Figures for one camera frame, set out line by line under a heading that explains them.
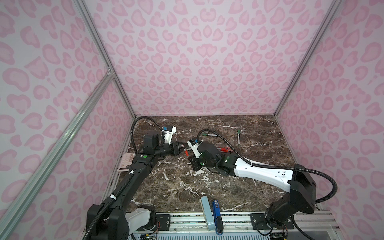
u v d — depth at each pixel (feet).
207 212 2.39
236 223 2.46
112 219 1.26
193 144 2.18
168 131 2.27
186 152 2.47
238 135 3.50
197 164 2.21
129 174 1.63
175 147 2.23
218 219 2.35
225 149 3.27
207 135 3.52
